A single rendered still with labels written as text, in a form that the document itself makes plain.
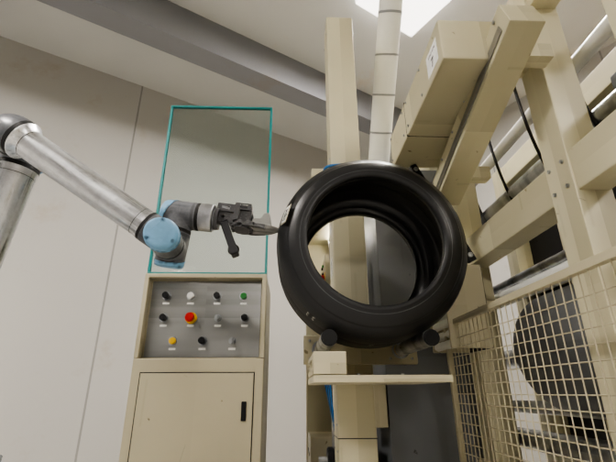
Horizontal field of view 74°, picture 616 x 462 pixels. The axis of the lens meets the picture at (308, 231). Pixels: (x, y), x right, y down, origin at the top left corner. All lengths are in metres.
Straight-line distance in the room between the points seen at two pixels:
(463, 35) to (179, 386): 1.63
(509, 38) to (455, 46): 0.14
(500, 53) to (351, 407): 1.17
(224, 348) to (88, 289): 2.06
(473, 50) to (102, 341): 3.26
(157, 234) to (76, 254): 2.69
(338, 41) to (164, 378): 1.72
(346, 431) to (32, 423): 2.63
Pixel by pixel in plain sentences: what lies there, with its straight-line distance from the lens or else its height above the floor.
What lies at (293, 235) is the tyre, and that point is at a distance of 1.18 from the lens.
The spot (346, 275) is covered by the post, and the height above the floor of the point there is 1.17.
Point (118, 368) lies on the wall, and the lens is 3.73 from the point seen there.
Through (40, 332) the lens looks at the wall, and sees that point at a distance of 3.71.
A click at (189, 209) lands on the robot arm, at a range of 1.33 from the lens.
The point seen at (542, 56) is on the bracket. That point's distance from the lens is 1.41.
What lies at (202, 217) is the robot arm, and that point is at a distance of 1.31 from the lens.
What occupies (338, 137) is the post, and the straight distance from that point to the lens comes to 1.82.
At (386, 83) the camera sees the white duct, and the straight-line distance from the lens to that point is 2.33.
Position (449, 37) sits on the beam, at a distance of 1.37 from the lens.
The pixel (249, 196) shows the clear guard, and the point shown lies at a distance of 2.08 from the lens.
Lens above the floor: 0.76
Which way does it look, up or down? 21 degrees up
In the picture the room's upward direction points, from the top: straight up
